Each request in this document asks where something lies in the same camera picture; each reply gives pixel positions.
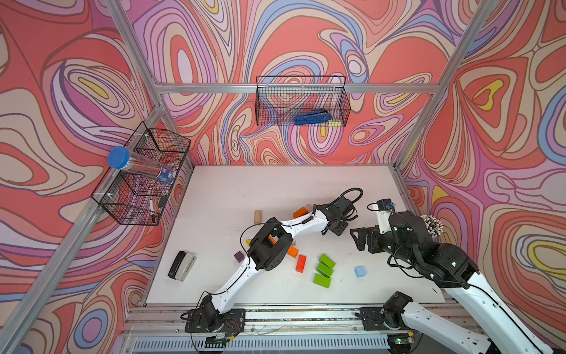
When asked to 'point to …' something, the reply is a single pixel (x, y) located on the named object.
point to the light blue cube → (360, 271)
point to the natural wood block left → (257, 217)
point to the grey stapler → (182, 265)
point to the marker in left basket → (152, 211)
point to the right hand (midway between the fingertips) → (365, 236)
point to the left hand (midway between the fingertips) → (341, 226)
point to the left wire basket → (131, 198)
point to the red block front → (301, 263)
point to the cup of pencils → (434, 226)
